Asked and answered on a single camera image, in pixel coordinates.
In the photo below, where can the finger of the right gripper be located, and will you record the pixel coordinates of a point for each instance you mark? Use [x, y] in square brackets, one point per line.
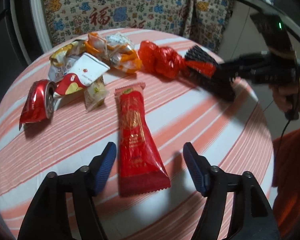
[221, 89]
[197, 54]

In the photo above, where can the red plastic bag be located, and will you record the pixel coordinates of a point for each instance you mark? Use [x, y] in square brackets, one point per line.
[166, 62]

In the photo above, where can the orange clear plastic wrapper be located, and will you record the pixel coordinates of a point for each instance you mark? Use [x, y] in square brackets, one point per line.
[115, 50]

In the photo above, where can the red snack wrapper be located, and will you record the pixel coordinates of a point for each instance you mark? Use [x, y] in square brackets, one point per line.
[141, 169]

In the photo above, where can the small beige transparent wrapper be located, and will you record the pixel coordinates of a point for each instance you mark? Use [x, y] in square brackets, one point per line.
[95, 94]

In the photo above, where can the white red creat new wrapper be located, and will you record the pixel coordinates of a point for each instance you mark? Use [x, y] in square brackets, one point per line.
[81, 75]

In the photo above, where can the crushed red soda can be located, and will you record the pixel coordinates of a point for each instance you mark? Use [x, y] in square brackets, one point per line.
[39, 104]

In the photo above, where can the yellow white snack bag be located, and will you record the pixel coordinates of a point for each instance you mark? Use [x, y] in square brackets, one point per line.
[64, 58]

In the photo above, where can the person's right hand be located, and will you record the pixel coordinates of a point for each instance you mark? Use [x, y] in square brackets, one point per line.
[280, 94]

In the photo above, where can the patterned fu character cloth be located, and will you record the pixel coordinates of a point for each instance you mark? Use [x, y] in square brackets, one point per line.
[203, 21]

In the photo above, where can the striped pink white tablecloth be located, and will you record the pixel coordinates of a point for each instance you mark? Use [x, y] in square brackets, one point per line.
[149, 193]

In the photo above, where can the black refrigerator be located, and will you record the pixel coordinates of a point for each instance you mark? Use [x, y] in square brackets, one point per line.
[11, 64]

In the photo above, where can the white door frame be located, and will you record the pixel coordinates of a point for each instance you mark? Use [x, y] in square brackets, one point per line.
[37, 15]

